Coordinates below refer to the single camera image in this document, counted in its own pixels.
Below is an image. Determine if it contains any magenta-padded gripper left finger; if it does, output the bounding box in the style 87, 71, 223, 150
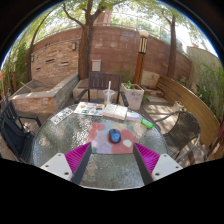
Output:
39, 142, 93, 186

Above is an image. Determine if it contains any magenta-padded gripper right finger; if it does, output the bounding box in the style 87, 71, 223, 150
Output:
132, 142, 184, 186

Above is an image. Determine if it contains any floral mouse pad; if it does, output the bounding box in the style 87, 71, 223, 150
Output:
87, 121, 138, 155

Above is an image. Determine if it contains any brown wicker chair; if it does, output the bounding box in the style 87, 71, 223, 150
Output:
153, 110, 202, 164

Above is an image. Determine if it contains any green packet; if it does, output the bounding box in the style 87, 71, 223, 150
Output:
140, 118, 155, 130

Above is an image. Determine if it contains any white license plate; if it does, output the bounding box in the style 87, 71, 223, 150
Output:
49, 107, 74, 125

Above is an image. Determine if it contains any black metal chair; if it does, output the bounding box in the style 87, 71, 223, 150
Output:
0, 99, 43, 164

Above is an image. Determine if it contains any small white booklet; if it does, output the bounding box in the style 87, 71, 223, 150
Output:
125, 111, 143, 122

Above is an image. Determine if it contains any small white planter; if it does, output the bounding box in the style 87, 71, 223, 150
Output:
171, 100, 185, 113

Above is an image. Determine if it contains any colourful picture sheet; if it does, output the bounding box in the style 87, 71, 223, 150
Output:
73, 101, 105, 117

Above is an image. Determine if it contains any curved wooden bench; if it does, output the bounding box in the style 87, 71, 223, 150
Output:
155, 74, 224, 151

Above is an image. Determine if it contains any stone raised bed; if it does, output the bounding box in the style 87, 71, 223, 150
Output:
10, 73, 80, 116

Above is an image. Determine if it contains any white open book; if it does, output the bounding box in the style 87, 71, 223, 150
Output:
101, 103, 129, 121

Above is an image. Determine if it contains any white concrete planter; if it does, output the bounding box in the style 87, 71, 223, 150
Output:
120, 81, 145, 111

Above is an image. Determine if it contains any beige stone block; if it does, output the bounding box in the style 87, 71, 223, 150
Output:
72, 78, 90, 100

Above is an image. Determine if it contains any clear plastic cup with straw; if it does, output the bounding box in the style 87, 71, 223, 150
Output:
102, 80, 115, 107

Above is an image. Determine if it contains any dark wooden slatted chair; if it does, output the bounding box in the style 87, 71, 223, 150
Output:
73, 71, 130, 108

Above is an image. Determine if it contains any thick forked tree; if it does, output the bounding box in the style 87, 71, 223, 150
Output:
61, 0, 108, 80

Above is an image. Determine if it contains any slim tree trunk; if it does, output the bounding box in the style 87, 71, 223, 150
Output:
161, 9, 178, 79

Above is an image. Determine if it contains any wooden garden lamp post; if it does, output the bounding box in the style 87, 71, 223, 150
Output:
132, 29, 150, 86

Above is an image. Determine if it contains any beige wall box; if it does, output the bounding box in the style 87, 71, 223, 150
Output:
91, 59, 102, 72

